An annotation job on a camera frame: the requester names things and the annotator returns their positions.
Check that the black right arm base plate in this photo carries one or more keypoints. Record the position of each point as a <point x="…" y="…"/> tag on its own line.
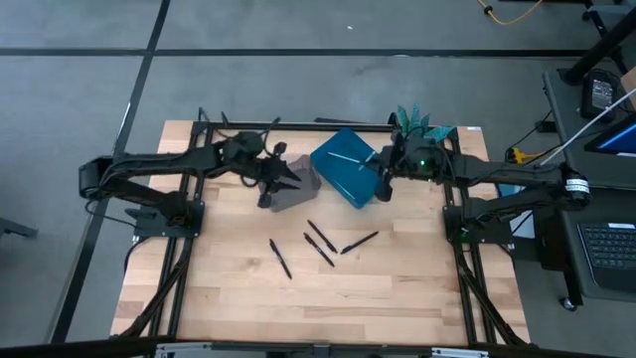
<point x="497" y="234"/>

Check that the black pen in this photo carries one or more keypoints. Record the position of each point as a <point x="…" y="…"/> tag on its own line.
<point x="280" y="258"/>
<point x="359" y="242"/>
<point x="318" y="249"/>
<point x="322" y="236"/>

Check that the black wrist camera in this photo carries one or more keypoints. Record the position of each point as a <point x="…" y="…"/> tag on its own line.
<point x="385" y="191"/>
<point x="264" y="200"/>

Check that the black aluminium table frame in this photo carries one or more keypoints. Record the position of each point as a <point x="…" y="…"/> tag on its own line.
<point x="323" y="126"/>

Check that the black power adapter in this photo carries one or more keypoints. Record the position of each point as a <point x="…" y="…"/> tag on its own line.
<point x="600" y="94"/>

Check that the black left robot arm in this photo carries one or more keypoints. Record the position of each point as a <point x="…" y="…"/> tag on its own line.
<point x="149" y="164"/>

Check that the black keyboard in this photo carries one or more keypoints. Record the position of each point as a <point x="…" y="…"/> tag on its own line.
<point x="608" y="253"/>

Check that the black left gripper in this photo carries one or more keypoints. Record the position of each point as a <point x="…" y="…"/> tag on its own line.
<point x="263" y="174"/>

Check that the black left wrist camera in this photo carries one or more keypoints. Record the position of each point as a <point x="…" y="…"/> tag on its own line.
<point x="264" y="200"/>

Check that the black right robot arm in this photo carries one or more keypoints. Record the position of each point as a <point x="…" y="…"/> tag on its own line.
<point x="512" y="174"/>

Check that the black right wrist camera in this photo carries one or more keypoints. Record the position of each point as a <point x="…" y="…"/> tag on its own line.
<point x="385" y="191"/>

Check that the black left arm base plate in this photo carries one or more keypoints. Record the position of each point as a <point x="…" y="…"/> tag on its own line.
<point x="149" y="229"/>

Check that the monitor with blue screen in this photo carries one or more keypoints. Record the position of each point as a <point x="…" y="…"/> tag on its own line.
<point x="616" y="139"/>

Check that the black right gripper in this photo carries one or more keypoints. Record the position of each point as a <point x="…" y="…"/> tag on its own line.
<point x="420" y="159"/>

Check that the grey desk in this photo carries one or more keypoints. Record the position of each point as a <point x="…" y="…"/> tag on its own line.
<point x="566" y="124"/>

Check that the green plant in white pot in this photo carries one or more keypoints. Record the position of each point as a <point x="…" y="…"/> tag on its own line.
<point x="415" y="117"/>

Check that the blue plastic bin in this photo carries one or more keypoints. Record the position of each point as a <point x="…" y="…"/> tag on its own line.
<point x="338" y="174"/>

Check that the black desk leg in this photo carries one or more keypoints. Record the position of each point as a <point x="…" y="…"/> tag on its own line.
<point x="601" y="47"/>

